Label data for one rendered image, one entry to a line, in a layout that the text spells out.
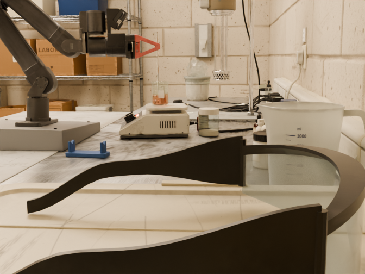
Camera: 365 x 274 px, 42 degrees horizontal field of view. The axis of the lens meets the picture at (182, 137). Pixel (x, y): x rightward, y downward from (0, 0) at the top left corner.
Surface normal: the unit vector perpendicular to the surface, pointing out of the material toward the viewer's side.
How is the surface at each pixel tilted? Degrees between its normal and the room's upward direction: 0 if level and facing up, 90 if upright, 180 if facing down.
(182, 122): 90
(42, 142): 90
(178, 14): 90
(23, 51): 84
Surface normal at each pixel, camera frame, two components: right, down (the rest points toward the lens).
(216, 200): -0.01, -0.98
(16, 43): 0.11, 0.07
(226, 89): -0.12, 0.17
